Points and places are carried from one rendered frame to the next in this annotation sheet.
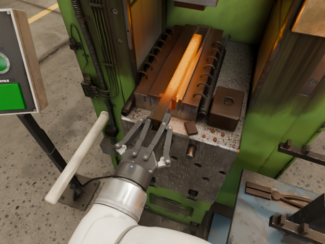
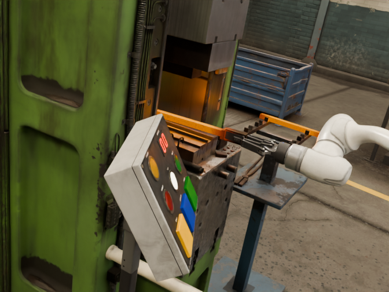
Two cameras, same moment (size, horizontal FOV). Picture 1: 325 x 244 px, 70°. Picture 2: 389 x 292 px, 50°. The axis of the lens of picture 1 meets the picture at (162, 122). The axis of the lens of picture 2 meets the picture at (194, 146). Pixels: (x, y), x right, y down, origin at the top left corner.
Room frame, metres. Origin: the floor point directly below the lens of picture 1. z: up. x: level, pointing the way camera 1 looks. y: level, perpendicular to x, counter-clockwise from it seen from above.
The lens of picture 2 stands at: (0.37, 1.45, 1.56)
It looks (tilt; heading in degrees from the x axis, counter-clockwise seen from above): 22 degrees down; 276
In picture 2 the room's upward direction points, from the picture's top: 10 degrees clockwise
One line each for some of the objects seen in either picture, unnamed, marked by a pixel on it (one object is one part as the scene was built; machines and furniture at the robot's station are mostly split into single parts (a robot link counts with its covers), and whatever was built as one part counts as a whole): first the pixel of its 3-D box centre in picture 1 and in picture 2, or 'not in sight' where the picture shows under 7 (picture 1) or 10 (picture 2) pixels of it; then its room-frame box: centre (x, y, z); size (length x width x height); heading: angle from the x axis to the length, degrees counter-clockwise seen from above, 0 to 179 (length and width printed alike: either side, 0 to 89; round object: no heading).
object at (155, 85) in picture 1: (184, 64); (159, 133); (0.68, -0.08, 0.96); 0.42 x 0.20 x 0.09; 161
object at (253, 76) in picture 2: not in sight; (256, 81); (0.26, -4.12, 0.36); 1.20 x 0.80 x 0.72; 157
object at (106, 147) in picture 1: (110, 145); not in sight; (0.71, 0.29, 0.36); 0.09 x 0.07 x 0.12; 71
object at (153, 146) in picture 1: (155, 143); (259, 143); (0.29, 0.02, 1.04); 0.11 x 0.01 x 0.04; 156
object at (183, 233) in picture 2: not in sight; (183, 235); (0.45, 0.64, 1.01); 0.07 x 0.05 x 0.07; 96
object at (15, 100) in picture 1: (9, 96); (189, 193); (0.47, 0.44, 1.01); 0.07 x 0.05 x 0.07; 96
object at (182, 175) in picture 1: (191, 114); (156, 186); (0.67, -0.13, 0.69); 0.56 x 0.38 x 0.45; 161
